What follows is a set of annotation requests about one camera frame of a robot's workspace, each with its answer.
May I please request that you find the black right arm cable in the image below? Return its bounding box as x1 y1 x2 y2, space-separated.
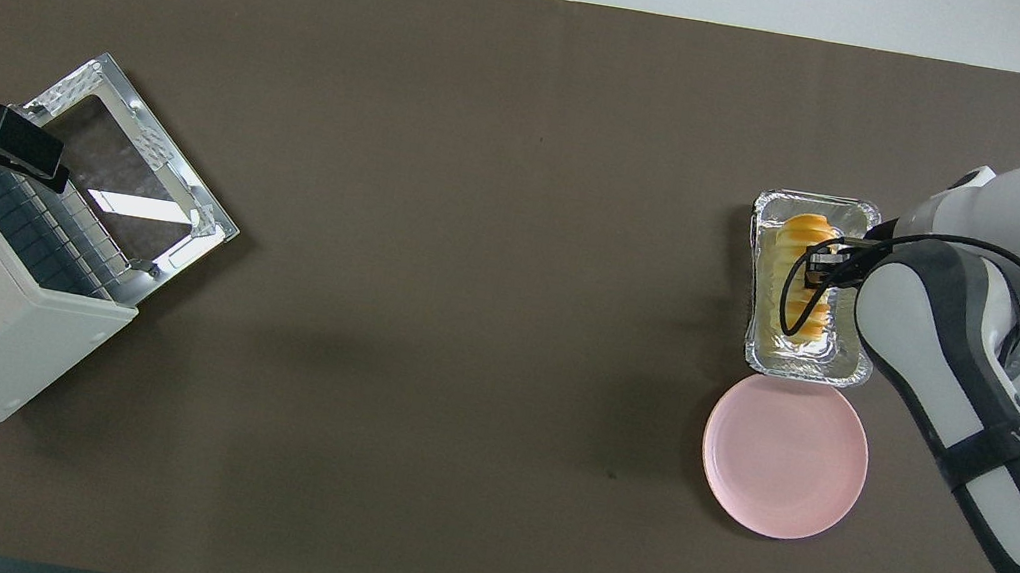
774 212 1020 372

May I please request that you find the golden ridged bread loaf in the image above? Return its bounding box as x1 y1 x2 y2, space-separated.
761 209 853 356

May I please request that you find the aluminium foil tray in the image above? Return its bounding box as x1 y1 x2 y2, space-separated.
728 184 897 393

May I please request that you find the metal wire oven rack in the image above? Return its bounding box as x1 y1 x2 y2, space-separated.
0 170 146 303

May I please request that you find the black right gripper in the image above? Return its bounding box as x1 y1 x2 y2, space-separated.
799 232 874 300

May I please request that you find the glass oven door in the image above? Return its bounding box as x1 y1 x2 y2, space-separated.
0 41 263 321

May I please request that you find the brown table mat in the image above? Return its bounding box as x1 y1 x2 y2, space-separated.
0 0 1020 573

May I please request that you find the pink round plate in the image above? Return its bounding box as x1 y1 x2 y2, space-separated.
690 367 880 551

